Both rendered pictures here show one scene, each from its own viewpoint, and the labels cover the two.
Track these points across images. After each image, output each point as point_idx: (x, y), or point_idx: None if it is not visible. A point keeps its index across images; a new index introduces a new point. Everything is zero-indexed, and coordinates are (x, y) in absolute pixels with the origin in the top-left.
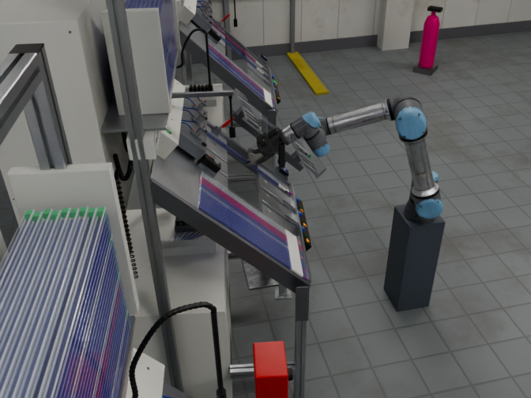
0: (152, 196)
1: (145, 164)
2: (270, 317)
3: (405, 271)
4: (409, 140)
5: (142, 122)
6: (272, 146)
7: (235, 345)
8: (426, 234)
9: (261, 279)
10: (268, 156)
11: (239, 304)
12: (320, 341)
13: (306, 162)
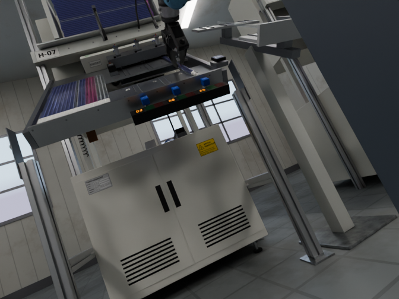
0: (44, 87)
1: (37, 69)
2: (264, 274)
3: (392, 180)
4: None
5: (37, 48)
6: (163, 33)
7: (211, 282)
8: None
9: (321, 237)
10: (165, 45)
11: (272, 253)
12: None
13: (252, 35)
